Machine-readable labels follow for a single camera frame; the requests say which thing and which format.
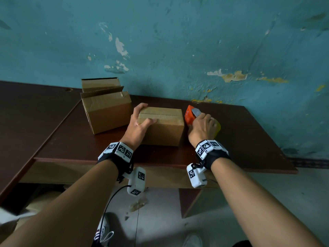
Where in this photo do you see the person's right forearm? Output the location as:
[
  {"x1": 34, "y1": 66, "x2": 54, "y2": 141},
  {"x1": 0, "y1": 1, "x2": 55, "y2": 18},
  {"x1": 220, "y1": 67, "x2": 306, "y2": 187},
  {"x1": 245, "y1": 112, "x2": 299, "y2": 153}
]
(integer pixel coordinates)
[{"x1": 210, "y1": 157, "x2": 324, "y2": 247}]

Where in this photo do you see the person's right hand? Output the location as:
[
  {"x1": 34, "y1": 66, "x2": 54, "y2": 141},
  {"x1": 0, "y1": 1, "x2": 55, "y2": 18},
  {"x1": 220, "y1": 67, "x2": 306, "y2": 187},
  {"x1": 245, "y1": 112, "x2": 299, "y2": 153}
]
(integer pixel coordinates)
[{"x1": 187, "y1": 112, "x2": 219, "y2": 149}]

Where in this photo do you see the small brown cardboard box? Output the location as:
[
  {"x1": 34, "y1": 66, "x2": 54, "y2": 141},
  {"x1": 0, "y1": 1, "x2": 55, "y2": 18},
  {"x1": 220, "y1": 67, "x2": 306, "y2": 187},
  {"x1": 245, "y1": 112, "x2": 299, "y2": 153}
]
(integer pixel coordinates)
[{"x1": 137, "y1": 106, "x2": 185, "y2": 147}]

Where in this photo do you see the person's left hand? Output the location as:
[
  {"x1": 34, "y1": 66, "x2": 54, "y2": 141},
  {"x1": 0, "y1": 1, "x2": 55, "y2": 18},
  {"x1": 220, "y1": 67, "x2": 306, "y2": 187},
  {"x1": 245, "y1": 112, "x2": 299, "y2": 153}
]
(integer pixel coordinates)
[{"x1": 119, "y1": 103, "x2": 157, "y2": 152}]

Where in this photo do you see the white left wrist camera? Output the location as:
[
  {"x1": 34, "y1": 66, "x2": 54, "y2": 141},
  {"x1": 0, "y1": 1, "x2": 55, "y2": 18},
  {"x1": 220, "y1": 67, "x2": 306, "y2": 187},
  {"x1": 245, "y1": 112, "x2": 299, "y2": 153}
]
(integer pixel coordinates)
[{"x1": 123, "y1": 166, "x2": 146, "y2": 197}]

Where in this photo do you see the large brown cardboard box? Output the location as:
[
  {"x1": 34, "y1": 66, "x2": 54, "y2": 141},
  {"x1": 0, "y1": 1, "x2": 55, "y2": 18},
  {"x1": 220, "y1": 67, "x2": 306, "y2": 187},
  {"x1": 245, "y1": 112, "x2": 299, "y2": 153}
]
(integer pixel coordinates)
[{"x1": 80, "y1": 77, "x2": 133, "y2": 135}]

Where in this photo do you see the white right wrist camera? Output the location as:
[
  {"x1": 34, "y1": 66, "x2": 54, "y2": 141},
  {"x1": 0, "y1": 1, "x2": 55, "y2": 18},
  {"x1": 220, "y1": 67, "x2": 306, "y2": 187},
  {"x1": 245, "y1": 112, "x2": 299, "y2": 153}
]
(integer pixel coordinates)
[{"x1": 186, "y1": 163, "x2": 208, "y2": 189}]

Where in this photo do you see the person's left forearm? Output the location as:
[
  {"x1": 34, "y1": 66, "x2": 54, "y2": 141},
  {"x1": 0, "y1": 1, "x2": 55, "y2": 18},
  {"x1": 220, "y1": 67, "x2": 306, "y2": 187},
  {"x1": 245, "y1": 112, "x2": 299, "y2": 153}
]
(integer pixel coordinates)
[{"x1": 0, "y1": 159, "x2": 119, "y2": 247}]

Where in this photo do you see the black left wrist strap with markers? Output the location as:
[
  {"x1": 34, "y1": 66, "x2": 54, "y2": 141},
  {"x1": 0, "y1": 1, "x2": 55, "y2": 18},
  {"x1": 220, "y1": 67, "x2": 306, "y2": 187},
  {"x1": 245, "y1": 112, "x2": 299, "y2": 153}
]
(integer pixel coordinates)
[{"x1": 97, "y1": 141, "x2": 135, "y2": 183}]

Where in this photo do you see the black left camera cable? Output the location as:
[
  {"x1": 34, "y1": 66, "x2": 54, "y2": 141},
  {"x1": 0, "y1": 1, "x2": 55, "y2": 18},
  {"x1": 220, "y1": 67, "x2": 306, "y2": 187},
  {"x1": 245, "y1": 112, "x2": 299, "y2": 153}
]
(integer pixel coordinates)
[{"x1": 99, "y1": 185, "x2": 132, "y2": 247}]

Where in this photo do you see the black wrist strap with markers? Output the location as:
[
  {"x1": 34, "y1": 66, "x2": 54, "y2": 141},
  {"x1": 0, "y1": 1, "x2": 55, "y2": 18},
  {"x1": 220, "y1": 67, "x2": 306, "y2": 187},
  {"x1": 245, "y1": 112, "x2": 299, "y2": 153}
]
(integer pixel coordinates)
[
  {"x1": 97, "y1": 141, "x2": 135, "y2": 183},
  {"x1": 195, "y1": 139, "x2": 231, "y2": 170}
]

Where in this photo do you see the black right wrist strap with markers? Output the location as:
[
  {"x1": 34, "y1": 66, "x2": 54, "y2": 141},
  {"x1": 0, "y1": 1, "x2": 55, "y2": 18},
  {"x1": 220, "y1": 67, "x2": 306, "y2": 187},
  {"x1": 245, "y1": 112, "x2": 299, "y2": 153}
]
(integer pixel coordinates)
[{"x1": 195, "y1": 139, "x2": 231, "y2": 170}]

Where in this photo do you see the yellowish clear tape roll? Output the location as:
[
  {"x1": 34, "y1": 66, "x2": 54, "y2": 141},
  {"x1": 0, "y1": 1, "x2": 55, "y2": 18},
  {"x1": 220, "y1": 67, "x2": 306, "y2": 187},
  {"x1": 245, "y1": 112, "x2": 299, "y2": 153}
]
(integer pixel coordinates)
[{"x1": 210, "y1": 117, "x2": 221, "y2": 138}]

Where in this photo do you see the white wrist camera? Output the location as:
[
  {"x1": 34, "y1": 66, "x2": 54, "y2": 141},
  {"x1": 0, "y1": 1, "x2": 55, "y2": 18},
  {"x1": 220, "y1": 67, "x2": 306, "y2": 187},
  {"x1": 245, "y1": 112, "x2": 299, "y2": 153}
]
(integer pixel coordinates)
[
  {"x1": 123, "y1": 166, "x2": 146, "y2": 197},
  {"x1": 186, "y1": 163, "x2": 208, "y2": 189}
]

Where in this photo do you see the crumpled clear plastic scrap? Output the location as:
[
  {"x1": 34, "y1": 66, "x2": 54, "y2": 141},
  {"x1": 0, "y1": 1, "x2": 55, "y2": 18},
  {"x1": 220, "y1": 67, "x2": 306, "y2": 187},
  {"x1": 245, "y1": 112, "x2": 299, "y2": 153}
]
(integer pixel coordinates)
[{"x1": 128, "y1": 187, "x2": 149, "y2": 213}]

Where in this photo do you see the white left shoe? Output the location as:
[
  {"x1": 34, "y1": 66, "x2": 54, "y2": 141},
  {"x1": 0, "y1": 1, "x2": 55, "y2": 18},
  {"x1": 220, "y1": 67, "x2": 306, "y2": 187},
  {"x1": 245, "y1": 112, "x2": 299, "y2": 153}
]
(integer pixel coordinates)
[{"x1": 94, "y1": 214, "x2": 115, "y2": 247}]

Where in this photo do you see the dark brown wooden desk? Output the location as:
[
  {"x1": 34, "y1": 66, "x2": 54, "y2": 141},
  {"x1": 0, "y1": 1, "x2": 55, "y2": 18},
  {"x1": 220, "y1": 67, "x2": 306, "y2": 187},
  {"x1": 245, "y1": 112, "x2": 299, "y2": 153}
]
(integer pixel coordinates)
[{"x1": 0, "y1": 80, "x2": 83, "y2": 203}]

